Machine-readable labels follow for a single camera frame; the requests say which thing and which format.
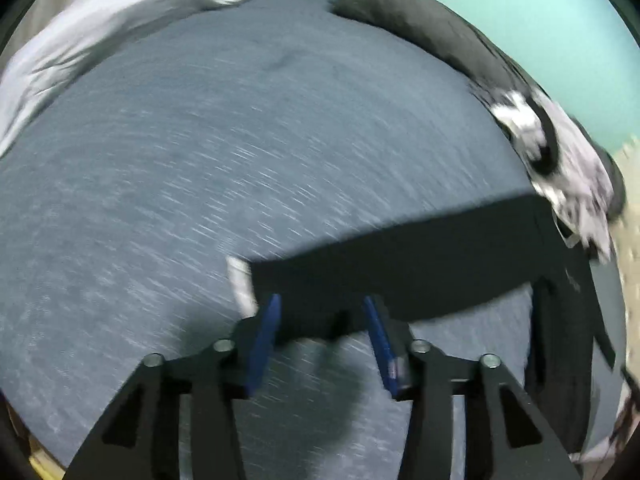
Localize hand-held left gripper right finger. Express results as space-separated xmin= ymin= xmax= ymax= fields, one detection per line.
xmin=362 ymin=295 xmax=581 ymax=480

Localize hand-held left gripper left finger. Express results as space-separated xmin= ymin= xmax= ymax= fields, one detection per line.
xmin=65 ymin=292 xmax=283 ymax=480

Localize black pants with white stripe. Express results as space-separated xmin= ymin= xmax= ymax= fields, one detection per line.
xmin=227 ymin=192 xmax=618 ymax=461

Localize light grey jacket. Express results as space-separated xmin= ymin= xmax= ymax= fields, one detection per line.
xmin=487 ymin=87 xmax=618 ymax=263

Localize blue patterned bed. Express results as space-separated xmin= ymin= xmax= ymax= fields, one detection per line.
xmin=0 ymin=0 xmax=626 ymax=471

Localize dark grey rolled duvet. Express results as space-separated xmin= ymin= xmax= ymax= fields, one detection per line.
xmin=332 ymin=0 xmax=628 ymax=223

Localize light grey crumpled sheet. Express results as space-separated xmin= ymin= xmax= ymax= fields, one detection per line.
xmin=0 ymin=0 xmax=301 ymax=158

